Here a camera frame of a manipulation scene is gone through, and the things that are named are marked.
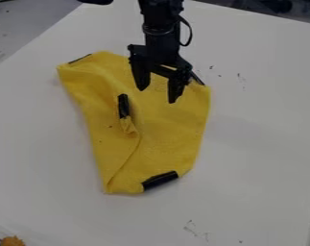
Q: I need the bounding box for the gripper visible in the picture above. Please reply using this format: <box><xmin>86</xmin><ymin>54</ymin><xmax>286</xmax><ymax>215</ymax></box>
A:
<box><xmin>126</xmin><ymin>29</ymin><xmax>195</xmax><ymax>105</ymax></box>

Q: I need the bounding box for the yellow cloth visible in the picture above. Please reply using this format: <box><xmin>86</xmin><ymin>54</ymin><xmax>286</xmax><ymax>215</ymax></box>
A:
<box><xmin>56</xmin><ymin>50</ymin><xmax>214</xmax><ymax>196</ymax></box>

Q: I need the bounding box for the yellow toy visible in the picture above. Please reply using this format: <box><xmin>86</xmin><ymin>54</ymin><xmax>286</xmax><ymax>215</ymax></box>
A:
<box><xmin>0</xmin><ymin>234</ymin><xmax>28</xmax><ymax>246</ymax></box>

